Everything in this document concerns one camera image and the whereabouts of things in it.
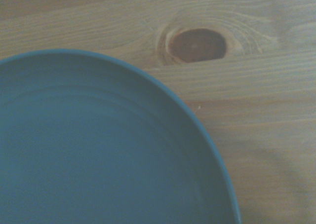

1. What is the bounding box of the blue round plate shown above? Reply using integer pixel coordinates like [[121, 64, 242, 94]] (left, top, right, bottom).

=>
[[0, 48, 242, 224]]

